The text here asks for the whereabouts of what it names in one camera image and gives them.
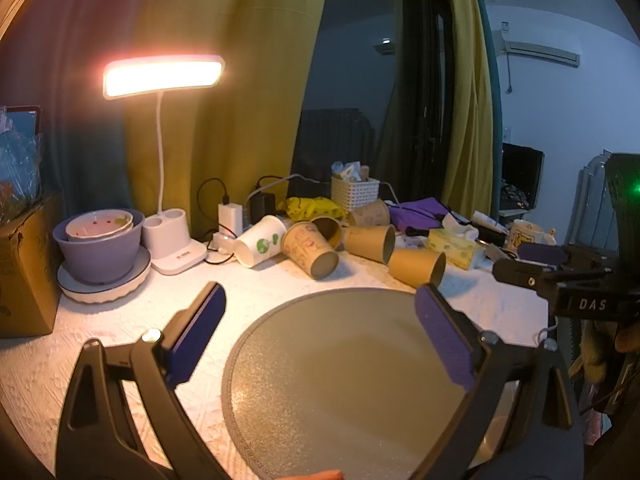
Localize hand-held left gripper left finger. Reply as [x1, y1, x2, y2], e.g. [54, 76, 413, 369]
[55, 281, 228, 480]

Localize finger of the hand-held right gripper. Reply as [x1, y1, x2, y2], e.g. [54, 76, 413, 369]
[517, 242, 621, 270]
[492, 258, 621, 292]

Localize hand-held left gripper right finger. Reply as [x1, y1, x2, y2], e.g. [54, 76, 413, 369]
[412, 283, 586, 480]

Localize white green-print paper cup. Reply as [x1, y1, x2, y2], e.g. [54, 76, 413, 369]
[234, 215, 296, 268]

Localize brown printed paper cup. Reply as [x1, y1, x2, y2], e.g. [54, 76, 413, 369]
[281, 222, 340, 281]
[347, 199, 391, 228]

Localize person's right hand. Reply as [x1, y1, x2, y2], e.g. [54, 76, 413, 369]
[615, 317, 640, 356]

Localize white mug yellow print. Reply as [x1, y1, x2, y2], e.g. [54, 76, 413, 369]
[505, 219, 546, 253]

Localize yellow tissue box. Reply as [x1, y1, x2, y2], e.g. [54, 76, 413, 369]
[425, 228, 478, 271]

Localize black monitor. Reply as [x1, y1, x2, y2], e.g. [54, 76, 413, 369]
[500, 142, 546, 211]

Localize white plate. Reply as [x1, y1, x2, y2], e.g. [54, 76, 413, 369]
[56, 245, 152, 306]

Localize round grey mat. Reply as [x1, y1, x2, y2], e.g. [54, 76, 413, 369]
[221, 287, 511, 480]

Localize purple cloth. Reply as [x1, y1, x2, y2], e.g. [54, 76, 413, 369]
[387, 198, 453, 236]

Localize purple bowl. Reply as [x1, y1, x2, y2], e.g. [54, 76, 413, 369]
[52, 208, 146, 284]

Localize white charger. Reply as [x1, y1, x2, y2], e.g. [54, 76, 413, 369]
[217, 202, 244, 236]

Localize white speckled bowl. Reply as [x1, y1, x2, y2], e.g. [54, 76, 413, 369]
[65, 210, 135, 242]

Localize black power adapter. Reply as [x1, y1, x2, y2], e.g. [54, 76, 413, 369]
[249, 191, 276, 225]

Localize yellow curtain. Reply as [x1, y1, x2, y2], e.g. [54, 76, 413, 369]
[440, 0, 508, 211]
[125, 0, 333, 241]

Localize white plastic basket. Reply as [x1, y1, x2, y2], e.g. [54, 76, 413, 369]
[331, 176, 381, 212]

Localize yellow cloth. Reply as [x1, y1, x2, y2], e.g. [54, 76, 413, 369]
[277, 196, 346, 222]

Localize cardboard box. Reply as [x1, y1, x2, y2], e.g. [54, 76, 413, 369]
[0, 192, 63, 338]

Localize white air conditioner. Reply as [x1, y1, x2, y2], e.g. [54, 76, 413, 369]
[492, 27, 583, 67]

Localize white desk lamp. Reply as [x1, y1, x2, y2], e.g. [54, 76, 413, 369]
[102, 55, 226, 276]

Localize blue tablet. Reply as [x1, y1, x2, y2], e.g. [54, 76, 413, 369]
[0, 105, 43, 206]

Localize black cable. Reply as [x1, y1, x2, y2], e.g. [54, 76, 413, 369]
[196, 177, 232, 241]

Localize white cable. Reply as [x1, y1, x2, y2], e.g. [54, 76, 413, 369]
[247, 174, 333, 211]

